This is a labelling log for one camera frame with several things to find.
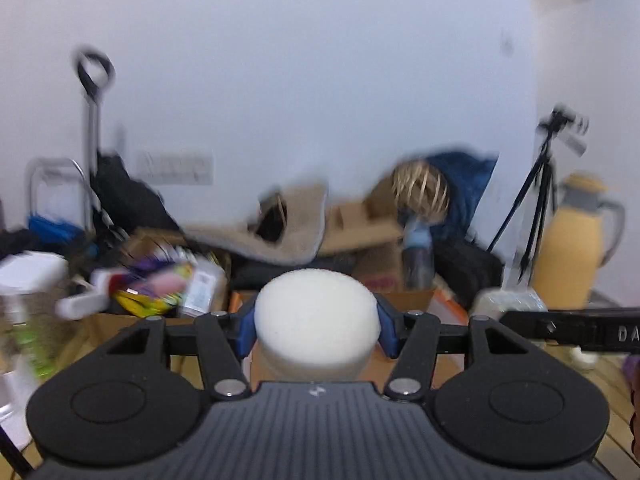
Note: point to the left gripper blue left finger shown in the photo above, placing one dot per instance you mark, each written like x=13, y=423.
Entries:
x=245, y=328

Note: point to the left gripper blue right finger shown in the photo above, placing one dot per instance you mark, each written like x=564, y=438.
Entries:
x=391, y=327

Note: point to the white round sponge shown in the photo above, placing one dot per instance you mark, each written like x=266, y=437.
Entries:
x=316, y=326

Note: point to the white pill bottle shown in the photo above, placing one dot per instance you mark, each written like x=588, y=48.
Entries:
x=204, y=290

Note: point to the red cardboard fruit box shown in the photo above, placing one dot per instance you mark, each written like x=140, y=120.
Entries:
x=432, y=301

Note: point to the blue water bottle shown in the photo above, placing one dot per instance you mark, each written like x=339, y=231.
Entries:
x=417, y=255

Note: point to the yellow thermos jug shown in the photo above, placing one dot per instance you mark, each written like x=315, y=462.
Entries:
x=583, y=235

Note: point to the clear glass cup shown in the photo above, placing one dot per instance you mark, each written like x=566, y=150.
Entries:
x=494, y=303

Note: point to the brown cardboard tray box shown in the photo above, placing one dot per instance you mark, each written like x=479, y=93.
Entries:
x=159, y=265

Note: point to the beige fleece mat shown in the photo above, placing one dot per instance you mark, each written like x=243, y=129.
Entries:
x=288, y=230

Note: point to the woven rattan ball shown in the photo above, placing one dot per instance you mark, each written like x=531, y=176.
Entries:
x=421, y=189

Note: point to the black bag on trolley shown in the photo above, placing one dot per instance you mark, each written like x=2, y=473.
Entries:
x=130, y=203

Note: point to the white lint roller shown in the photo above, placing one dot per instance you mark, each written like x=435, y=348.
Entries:
x=89, y=297

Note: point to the blue fabric bag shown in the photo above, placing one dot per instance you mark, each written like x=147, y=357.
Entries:
x=467, y=177

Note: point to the green spray bottle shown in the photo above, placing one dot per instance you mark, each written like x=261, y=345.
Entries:
x=28, y=337

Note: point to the white lidded food jar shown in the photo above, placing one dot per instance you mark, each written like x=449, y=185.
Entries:
x=31, y=285

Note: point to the wall power outlet strip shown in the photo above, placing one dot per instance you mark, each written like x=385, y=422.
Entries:
x=175, y=168

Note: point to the metal folding stool frame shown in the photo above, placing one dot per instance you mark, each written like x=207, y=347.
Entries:
x=57, y=188

